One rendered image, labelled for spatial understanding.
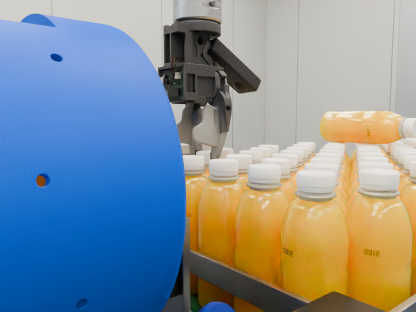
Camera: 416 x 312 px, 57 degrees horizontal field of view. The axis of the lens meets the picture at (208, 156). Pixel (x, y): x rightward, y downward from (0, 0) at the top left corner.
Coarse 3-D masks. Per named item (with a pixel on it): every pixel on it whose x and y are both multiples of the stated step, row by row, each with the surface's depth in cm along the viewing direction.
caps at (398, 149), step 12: (300, 144) 79; (312, 144) 83; (336, 144) 80; (360, 144) 80; (372, 144) 79; (384, 144) 94; (396, 144) 80; (408, 144) 102; (360, 156) 60; (396, 156) 68; (408, 156) 55; (408, 168) 55
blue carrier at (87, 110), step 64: (0, 64) 21; (64, 64) 24; (128, 64) 27; (0, 128) 20; (64, 128) 22; (128, 128) 24; (0, 192) 19; (64, 192) 21; (128, 192) 24; (0, 256) 19; (64, 256) 21; (128, 256) 24
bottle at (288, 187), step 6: (288, 174) 52; (282, 180) 50; (288, 180) 52; (282, 186) 50; (288, 186) 50; (294, 186) 51; (288, 192) 50; (294, 192) 50; (288, 198) 49; (294, 198) 50
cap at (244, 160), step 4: (228, 156) 56; (232, 156) 56; (236, 156) 55; (240, 156) 55; (244, 156) 55; (248, 156) 56; (240, 160) 55; (244, 160) 55; (248, 160) 56; (240, 164) 55; (244, 164) 55; (248, 164) 56; (240, 168) 55; (244, 168) 56
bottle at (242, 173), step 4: (240, 172) 55; (244, 172) 55; (240, 176) 55; (244, 176) 56; (236, 180) 55; (240, 180) 55; (244, 180) 55; (244, 184) 55; (244, 188) 55; (248, 188) 55
